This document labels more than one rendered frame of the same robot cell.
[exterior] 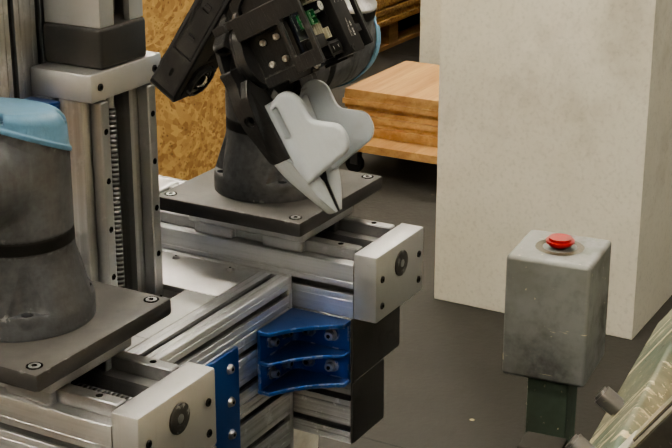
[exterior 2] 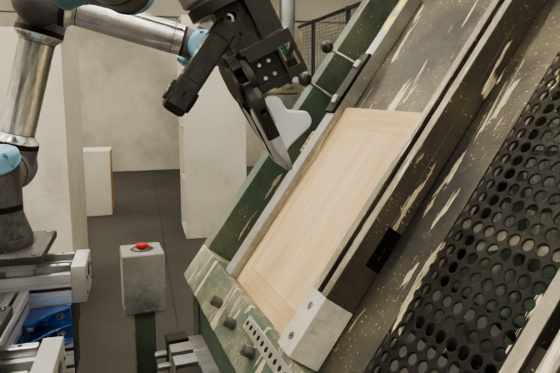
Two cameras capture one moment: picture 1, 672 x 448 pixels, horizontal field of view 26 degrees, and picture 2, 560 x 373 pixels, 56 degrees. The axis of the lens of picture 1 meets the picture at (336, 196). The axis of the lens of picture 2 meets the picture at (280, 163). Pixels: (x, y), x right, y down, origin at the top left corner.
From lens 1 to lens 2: 0.74 m
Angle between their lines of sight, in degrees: 44
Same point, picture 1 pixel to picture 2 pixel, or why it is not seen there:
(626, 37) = (56, 184)
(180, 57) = (192, 83)
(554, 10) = not seen: hidden behind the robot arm
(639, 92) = (65, 206)
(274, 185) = (12, 241)
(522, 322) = (133, 287)
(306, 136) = (285, 121)
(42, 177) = not seen: outside the picture
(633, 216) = not seen: hidden behind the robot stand
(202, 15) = (209, 53)
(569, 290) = (155, 266)
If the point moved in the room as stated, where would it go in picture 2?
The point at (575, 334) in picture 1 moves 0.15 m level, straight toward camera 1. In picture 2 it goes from (160, 285) to (181, 303)
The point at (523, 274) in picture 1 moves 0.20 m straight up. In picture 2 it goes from (132, 264) to (129, 196)
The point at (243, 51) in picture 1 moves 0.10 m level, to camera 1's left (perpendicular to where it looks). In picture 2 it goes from (252, 69) to (172, 67)
